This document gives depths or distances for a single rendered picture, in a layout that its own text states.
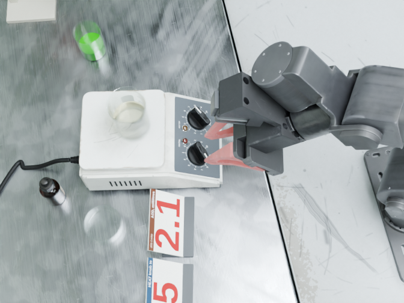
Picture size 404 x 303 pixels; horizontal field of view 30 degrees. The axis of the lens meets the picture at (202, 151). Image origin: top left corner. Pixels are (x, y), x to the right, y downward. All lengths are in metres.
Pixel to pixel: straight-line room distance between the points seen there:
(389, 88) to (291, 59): 0.11
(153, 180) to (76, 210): 0.13
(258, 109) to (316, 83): 0.07
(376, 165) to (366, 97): 0.32
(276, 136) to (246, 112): 0.06
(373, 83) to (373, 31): 0.42
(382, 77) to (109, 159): 0.41
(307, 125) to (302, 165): 0.26
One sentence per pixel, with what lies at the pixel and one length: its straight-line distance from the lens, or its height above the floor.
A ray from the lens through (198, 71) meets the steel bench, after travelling 1.19.
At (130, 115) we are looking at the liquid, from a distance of 1.04.
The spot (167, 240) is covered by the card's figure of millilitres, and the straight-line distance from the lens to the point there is 1.07.
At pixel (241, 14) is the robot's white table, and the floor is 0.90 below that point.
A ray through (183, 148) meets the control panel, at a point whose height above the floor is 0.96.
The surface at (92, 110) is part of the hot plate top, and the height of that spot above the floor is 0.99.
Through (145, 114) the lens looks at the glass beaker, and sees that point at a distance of 1.01.
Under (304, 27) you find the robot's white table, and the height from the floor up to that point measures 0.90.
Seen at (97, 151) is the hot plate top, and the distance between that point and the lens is 1.06.
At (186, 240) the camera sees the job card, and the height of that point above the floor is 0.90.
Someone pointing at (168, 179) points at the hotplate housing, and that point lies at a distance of 1.07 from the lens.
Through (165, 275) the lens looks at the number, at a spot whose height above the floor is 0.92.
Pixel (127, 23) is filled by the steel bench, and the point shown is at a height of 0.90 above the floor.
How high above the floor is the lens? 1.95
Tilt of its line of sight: 68 degrees down
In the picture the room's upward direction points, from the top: 9 degrees counter-clockwise
